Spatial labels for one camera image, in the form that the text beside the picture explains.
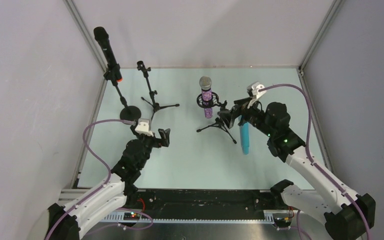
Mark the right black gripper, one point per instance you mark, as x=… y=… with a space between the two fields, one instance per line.
x=233 y=111

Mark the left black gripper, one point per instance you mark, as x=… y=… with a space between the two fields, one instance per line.
x=156 y=139

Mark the blue microphone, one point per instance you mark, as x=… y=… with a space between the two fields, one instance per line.
x=244 y=138

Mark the shock mount tripod stand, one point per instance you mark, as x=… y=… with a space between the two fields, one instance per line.
x=218 y=123

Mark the black round base stand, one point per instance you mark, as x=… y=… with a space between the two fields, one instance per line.
x=129 y=112

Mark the purple glitter microphone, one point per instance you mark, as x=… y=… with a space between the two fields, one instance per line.
x=205 y=83

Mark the black microphone orange end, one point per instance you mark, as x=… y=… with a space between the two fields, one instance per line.
x=102 y=38

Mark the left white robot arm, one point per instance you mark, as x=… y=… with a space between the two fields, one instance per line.
x=73 y=220

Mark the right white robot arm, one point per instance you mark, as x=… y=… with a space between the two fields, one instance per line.
x=345 y=214

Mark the tall black tripod stand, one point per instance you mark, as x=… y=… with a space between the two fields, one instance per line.
x=140 y=66

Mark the left circuit board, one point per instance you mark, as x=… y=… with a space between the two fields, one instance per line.
x=131 y=216

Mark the circuit board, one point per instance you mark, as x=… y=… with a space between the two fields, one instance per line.
x=282 y=223
x=131 y=216

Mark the right circuit board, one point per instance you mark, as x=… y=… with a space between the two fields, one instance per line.
x=282 y=223

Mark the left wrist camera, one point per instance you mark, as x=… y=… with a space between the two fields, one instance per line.
x=143 y=127

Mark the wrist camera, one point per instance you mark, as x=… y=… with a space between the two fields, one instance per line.
x=143 y=127
x=255 y=91

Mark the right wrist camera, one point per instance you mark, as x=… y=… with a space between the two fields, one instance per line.
x=255 y=91

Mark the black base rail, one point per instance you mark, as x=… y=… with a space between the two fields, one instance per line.
x=205 y=205

